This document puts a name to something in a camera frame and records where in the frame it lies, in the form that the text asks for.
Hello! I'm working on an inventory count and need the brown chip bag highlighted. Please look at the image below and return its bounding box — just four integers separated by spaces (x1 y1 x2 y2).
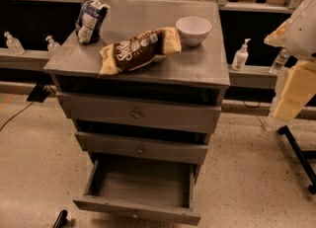
100 27 182 76

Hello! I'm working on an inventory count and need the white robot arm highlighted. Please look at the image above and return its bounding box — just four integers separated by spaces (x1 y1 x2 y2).
264 0 316 121

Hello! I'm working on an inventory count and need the grey drawer cabinet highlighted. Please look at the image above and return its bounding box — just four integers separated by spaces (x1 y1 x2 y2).
44 0 230 174

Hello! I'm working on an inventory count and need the grey top drawer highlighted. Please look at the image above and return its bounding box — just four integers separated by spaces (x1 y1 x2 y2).
57 92 221 133

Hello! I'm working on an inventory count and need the grey drawer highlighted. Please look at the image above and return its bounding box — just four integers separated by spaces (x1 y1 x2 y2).
75 131 207 165
73 155 200 225
57 92 221 133

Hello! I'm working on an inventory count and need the grey middle drawer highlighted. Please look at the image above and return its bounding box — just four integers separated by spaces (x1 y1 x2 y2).
75 131 207 165

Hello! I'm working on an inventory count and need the grey bottom drawer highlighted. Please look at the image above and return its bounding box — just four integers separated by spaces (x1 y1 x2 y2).
73 155 200 225

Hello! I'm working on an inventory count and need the blue white chip bag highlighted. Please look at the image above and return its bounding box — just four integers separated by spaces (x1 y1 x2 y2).
75 0 110 44

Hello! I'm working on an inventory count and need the white ceramic bowl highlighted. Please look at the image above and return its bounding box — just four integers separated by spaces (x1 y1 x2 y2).
176 17 212 46

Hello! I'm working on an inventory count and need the white pump lotion bottle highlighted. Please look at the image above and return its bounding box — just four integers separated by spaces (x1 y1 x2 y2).
231 38 250 71

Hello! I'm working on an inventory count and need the clear pump bottle near cabinet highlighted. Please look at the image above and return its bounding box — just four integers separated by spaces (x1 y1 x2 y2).
45 36 60 56

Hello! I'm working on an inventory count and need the black floor box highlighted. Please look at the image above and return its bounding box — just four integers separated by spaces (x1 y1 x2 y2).
27 84 50 103

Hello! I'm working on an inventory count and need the clear water bottle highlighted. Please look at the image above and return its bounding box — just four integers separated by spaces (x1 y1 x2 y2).
270 48 289 74

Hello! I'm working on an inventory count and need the black stand leg right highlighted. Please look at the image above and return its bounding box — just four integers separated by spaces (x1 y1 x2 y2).
277 125 316 194

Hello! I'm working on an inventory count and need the black object bottom left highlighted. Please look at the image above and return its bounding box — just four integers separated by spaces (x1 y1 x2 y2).
52 210 68 228

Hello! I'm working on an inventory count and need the clear pump bottle far left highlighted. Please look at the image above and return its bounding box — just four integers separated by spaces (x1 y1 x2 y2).
4 32 25 55

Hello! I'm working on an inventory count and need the black floor cable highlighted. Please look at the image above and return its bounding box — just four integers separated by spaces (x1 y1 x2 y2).
0 101 34 132

